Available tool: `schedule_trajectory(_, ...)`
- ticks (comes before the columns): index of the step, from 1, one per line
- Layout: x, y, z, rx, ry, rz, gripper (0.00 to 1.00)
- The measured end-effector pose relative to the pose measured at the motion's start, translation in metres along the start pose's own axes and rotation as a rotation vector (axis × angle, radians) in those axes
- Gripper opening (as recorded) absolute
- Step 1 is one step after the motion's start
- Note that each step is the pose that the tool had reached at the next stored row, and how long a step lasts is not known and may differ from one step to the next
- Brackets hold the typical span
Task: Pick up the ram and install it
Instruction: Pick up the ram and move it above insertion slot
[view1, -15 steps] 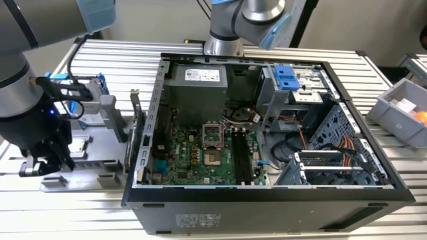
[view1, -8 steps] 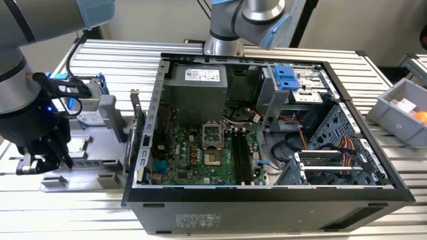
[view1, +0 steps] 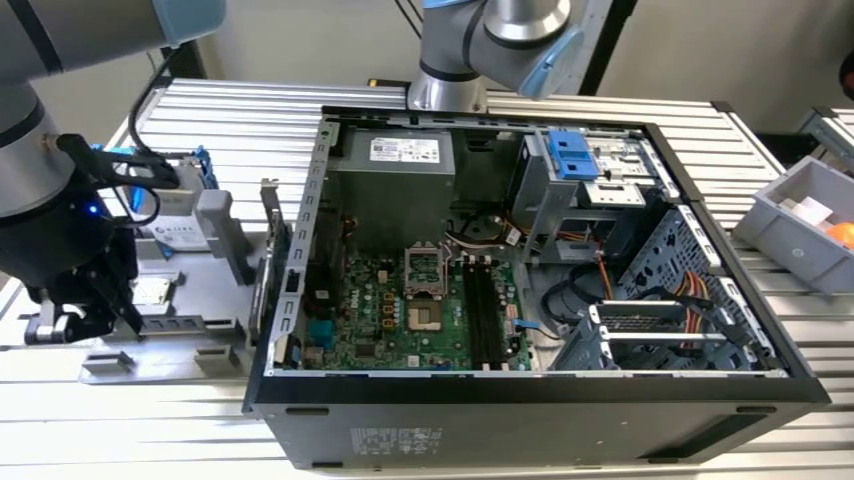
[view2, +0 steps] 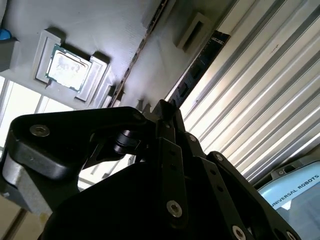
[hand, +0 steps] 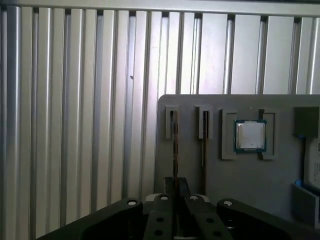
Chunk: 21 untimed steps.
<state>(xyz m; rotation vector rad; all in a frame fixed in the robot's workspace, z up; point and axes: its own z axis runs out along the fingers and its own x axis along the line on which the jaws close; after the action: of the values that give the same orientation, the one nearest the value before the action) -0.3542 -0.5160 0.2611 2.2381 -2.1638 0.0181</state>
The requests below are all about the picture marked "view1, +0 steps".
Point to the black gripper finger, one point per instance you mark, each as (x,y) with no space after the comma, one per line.
(83,315)
(125,270)

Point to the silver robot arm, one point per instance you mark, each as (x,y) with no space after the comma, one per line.
(80,30)

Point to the black RAM slot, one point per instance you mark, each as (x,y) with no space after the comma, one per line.
(490,310)
(482,310)
(474,310)

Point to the silver CPU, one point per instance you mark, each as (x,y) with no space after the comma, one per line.
(152,291)

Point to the silver hard disk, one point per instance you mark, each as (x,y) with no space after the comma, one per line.
(176,232)

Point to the grey parts rack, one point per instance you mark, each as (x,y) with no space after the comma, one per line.
(214,225)

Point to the blue disk carrier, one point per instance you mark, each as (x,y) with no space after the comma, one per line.
(203,167)

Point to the graphics card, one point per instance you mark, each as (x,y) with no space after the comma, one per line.
(274,205)

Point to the blue expansion slot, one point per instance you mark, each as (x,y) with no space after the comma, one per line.
(322,335)

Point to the green motherboard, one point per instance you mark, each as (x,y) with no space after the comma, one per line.
(363,332)

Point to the grey power supply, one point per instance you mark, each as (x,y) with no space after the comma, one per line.
(394,210)

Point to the CPU socket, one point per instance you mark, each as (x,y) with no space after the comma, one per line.
(427,316)

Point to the yellow black plug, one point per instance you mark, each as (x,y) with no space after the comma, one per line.
(375,82)

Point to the black PC case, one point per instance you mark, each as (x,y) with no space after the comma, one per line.
(467,430)

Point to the blue plastic drive latch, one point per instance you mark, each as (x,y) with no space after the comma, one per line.
(570,155)

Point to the metal disk bay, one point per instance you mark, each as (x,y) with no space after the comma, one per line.
(643,315)

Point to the grey plastic bin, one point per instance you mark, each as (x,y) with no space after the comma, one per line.
(787,255)

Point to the white block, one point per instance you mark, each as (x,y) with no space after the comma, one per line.
(810,210)

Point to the orange ball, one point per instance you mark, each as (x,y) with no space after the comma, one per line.
(843,235)

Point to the black metal frame post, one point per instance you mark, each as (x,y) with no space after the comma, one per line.
(610,45)
(187,65)

